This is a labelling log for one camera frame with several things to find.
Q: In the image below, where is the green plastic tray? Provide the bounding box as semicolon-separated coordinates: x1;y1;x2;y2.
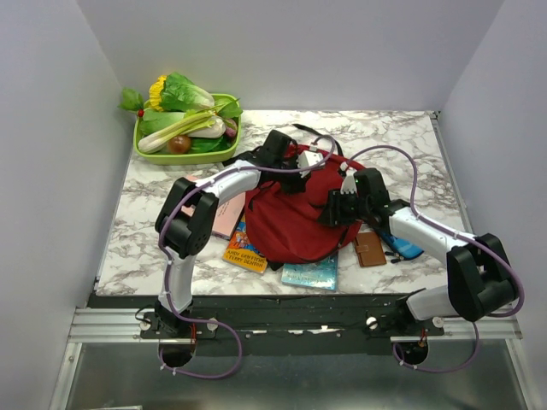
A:
133;94;243;166

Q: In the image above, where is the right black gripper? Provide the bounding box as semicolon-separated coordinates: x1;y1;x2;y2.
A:
315;188;371;226

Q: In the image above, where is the green lettuce toy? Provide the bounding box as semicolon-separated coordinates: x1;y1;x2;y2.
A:
160;73;215;111

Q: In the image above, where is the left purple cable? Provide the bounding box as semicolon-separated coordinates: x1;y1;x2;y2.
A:
157;134;337;380

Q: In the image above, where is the blue dinosaur pencil case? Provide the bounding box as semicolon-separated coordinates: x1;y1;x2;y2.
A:
375;230;424;261

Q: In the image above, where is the brown onion toy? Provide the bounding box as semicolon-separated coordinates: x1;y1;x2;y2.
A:
167;135;192;155

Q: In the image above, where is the pink book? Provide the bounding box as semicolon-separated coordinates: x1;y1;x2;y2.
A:
181;173;248;240

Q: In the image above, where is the brown leather wallet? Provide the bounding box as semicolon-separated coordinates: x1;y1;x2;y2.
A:
353;231;386;267

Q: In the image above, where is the yellow flower toy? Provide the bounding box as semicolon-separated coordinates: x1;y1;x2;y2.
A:
149;75;167;112

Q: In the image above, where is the green leafy sprig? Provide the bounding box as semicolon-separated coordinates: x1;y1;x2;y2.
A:
118;87;144;112

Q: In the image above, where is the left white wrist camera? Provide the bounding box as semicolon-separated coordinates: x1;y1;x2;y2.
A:
297;149;325;179

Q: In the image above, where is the white radish toy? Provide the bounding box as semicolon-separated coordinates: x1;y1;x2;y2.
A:
188;116;226;139

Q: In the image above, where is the teal blue book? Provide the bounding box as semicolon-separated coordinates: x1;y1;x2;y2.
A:
281;254;338;291

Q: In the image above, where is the black mounting base plate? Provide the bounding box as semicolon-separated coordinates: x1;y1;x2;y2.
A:
88;295;444;356

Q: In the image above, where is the aluminium rail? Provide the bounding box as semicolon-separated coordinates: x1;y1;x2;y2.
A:
68;308;523;344

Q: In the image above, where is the celery stalk toy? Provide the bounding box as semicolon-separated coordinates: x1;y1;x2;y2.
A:
138;112;215;154

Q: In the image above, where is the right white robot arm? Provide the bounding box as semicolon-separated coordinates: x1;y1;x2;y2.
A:
318;168;518;335

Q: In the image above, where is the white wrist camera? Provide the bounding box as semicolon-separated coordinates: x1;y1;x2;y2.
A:
339;168;357;195
297;149;325;179

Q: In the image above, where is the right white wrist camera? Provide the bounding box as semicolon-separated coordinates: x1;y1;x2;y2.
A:
339;168;357;195

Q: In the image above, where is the orange treehouse book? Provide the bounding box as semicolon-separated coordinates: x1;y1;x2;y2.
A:
222;215;268;273

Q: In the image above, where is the red backpack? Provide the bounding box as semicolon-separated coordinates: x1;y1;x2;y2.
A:
244;143;362;270

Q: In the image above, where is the bok choy toy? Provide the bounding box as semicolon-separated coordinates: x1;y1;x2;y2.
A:
139;108;185;136

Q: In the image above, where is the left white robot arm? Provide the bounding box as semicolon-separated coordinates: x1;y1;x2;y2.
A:
155;131;328;337

